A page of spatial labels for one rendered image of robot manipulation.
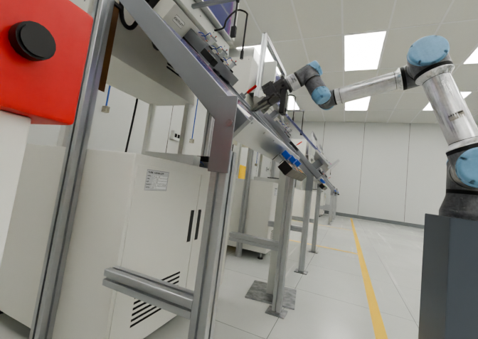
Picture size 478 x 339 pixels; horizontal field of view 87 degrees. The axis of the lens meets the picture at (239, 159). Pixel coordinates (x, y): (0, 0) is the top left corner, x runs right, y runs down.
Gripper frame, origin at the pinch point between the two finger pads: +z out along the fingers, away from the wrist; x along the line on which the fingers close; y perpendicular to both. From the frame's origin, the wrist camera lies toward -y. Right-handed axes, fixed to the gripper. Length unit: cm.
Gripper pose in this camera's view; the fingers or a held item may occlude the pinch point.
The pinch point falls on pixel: (254, 110)
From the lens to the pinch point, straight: 126.0
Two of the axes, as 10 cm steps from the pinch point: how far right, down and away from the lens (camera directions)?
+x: -3.9, -1.4, -9.1
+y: -3.8, -8.8, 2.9
